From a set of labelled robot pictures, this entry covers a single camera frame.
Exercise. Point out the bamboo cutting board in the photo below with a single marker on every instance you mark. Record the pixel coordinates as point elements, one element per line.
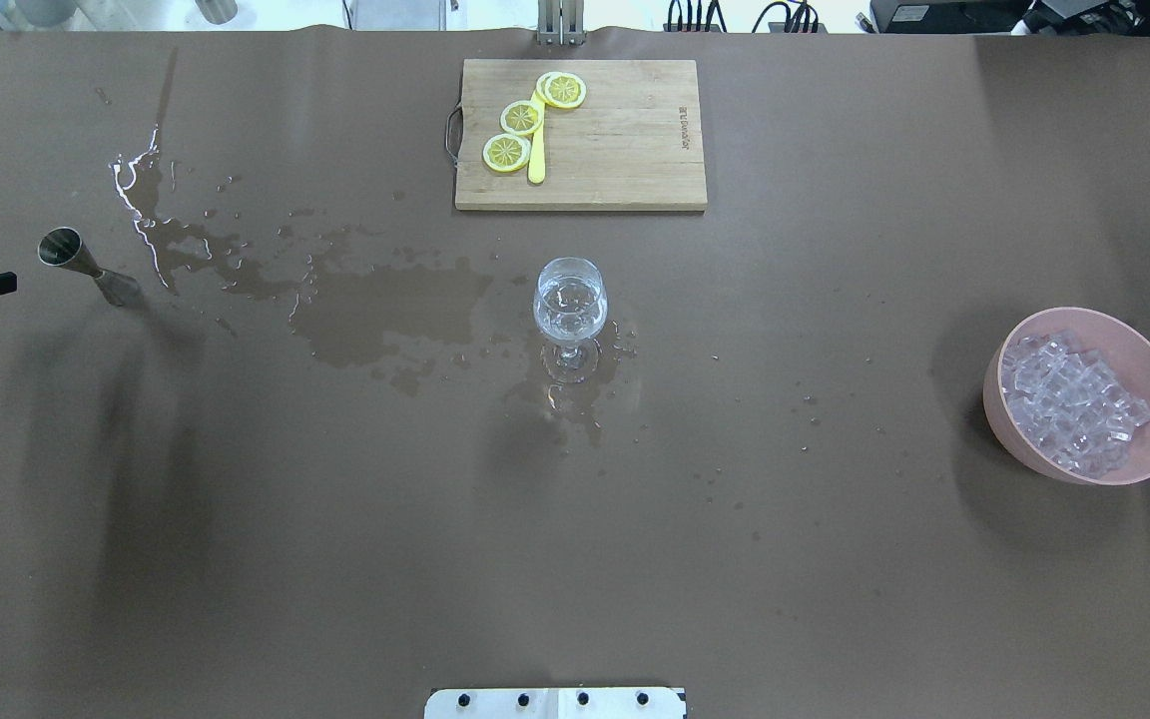
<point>635,144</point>

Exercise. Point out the lemon slice far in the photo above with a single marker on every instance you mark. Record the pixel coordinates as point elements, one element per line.
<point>506,153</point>

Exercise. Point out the pink bowl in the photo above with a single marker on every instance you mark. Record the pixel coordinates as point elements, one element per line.
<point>1126,350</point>

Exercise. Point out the aluminium frame post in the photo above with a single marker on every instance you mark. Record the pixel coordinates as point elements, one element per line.
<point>561,23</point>

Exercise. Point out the yellow plastic knife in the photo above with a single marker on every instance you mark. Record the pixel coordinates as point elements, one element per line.
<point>537,166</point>

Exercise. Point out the steel jigger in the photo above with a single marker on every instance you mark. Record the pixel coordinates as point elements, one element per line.
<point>63,248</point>

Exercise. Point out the lemon slice middle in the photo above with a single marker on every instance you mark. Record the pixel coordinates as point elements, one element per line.
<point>522,118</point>

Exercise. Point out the lemon slice near edge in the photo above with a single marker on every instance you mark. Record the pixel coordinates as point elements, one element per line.
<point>562,90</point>

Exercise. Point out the clear wine glass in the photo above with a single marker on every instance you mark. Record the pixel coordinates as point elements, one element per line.
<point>570,309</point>

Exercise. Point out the clear ice cubes pile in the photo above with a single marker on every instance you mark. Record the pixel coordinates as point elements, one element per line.
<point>1066,399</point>

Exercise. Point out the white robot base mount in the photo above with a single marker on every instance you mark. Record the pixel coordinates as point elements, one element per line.
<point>558,702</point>

